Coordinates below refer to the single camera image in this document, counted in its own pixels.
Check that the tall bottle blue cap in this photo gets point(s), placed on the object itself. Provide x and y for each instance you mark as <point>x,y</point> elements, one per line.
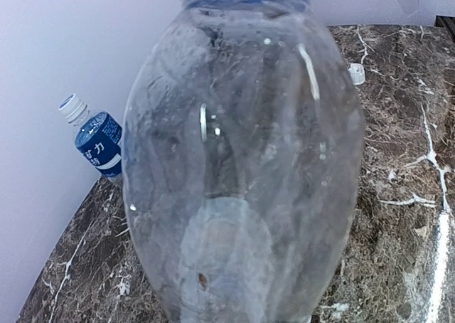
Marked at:
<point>243,140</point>

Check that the short bottle blue label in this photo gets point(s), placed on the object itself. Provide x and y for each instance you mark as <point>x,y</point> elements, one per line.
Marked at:
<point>97,137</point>

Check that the white bottle cap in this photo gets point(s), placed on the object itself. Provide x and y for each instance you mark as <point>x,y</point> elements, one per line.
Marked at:
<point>357,73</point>

